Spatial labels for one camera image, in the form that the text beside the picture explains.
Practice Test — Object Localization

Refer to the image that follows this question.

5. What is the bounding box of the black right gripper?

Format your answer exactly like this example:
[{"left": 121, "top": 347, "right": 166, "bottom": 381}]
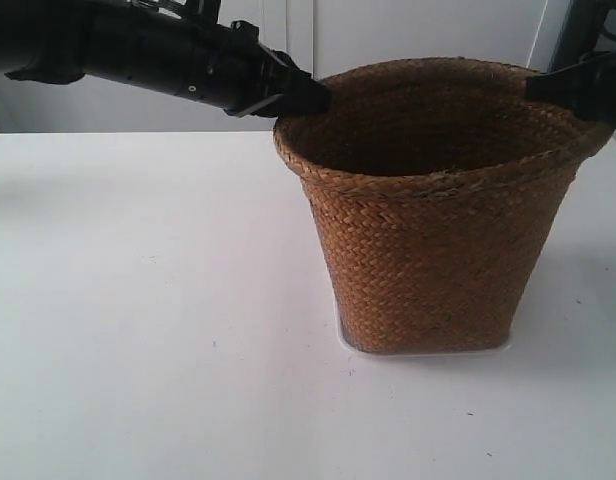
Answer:
[{"left": 525, "top": 50, "right": 616, "bottom": 129}]

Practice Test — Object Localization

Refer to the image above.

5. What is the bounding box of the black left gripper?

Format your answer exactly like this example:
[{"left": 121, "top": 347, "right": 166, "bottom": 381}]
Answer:
[{"left": 207, "top": 20, "right": 332, "bottom": 118}]

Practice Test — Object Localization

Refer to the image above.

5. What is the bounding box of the brown woven straw basket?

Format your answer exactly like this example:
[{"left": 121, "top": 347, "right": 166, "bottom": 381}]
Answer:
[{"left": 273, "top": 58, "right": 613, "bottom": 355}]

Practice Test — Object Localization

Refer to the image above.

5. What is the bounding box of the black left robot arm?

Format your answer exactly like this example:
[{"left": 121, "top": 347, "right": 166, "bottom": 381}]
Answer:
[{"left": 0, "top": 0, "right": 332, "bottom": 118}]

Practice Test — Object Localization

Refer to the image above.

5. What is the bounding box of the dark vertical wall post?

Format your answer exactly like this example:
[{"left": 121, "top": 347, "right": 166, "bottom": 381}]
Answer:
[{"left": 547, "top": 0, "right": 598, "bottom": 72}]

